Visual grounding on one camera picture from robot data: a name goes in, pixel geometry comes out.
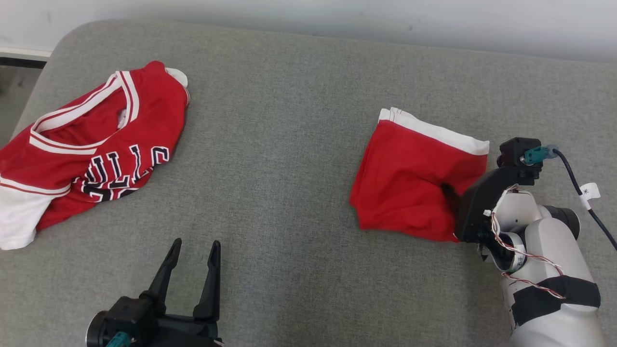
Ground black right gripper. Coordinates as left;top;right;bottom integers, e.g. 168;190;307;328
441;165;537;244

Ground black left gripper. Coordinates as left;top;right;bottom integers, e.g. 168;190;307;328
135;238;225;347

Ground red shorts with white stripe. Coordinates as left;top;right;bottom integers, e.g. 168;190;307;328
349;107;491;243

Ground red basketball jersey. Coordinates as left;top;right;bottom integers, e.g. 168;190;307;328
0;60;191;251

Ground white skirting board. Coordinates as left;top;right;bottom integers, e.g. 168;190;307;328
0;46;52;59

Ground teal left cable connector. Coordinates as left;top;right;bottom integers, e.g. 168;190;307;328
105;331;132;347

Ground teal cable connector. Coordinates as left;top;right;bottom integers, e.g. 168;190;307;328
524;144;560;166
105;331;132;347

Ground red white twisted wires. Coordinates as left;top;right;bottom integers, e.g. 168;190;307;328
483;185;568;300

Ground teal right cable connector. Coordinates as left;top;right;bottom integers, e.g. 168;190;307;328
524;144;560;166

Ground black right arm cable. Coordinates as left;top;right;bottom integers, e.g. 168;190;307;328
551;148;617;252

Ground white right cable label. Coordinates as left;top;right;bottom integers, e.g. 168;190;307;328
578;182;601;211

